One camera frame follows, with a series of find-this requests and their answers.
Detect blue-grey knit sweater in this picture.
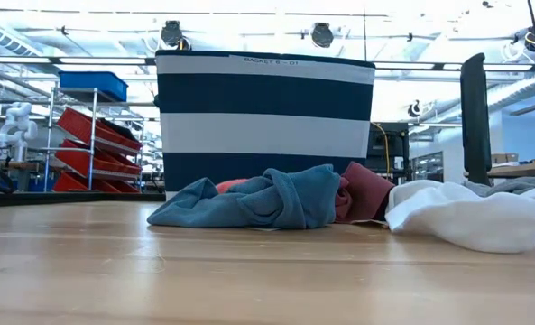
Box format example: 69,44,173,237
146,163,342,230

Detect coral terry cloth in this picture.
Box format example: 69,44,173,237
216,178,250,195

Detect maroon garment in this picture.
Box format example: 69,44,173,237
334,161,395,225

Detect grey teal sock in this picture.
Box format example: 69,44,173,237
463,175,535,198

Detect navy white striped fabric basket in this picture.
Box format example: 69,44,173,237
154,49,376,202

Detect round black ceiling lamp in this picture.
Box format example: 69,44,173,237
161,20,185,49
309,22,336,50

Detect red bin shelf rack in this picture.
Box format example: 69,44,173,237
41,85,160,195

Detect blue plastic bin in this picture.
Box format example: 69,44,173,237
58,70,129,103

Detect black metal table frame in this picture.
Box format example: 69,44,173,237
0,191,167,209

